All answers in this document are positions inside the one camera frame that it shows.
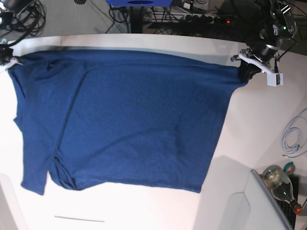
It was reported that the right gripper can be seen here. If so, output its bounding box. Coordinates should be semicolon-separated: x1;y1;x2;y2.
0;46;13;65

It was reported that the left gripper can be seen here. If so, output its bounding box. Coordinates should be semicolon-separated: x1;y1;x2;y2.
238;40;280;81

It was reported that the dark blue t-shirt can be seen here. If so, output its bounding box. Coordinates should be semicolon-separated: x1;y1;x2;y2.
8;50;244;195

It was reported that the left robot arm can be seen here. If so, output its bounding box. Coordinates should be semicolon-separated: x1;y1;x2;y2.
237;0;297;86

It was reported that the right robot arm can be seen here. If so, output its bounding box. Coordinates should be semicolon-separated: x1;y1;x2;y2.
0;0;32;66

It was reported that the black power strip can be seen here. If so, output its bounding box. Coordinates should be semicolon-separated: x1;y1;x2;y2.
184;14;236;25

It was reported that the green tape roll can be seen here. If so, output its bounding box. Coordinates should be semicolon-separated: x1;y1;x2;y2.
283;161;296;175

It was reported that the clear plastic bottle red cap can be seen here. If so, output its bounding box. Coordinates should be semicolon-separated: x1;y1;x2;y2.
262;165;303;215

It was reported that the blue plastic bin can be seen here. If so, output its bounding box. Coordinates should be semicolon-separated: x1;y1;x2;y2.
107;0;172;7

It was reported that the coiled black cable on floor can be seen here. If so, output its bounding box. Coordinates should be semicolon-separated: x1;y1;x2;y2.
0;0;47;37

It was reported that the coiled light grey cable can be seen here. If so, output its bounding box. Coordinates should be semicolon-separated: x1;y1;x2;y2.
281;112;307;159

